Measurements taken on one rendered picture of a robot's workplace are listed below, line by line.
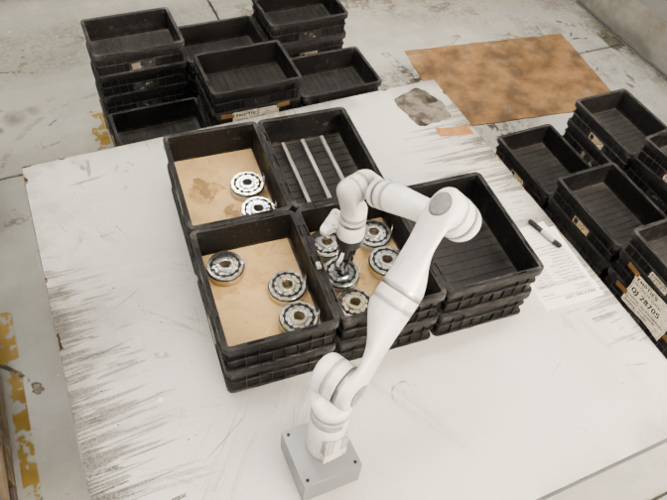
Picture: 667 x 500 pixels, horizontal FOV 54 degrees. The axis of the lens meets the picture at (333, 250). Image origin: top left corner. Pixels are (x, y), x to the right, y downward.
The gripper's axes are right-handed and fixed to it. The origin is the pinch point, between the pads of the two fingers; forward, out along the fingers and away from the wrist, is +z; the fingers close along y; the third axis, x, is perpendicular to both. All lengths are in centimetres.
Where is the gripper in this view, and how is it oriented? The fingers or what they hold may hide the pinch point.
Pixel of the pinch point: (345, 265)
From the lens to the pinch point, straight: 185.2
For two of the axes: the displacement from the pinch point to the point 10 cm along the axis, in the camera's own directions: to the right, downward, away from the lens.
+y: 4.3, -6.7, 6.0
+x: -9.0, -3.8, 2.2
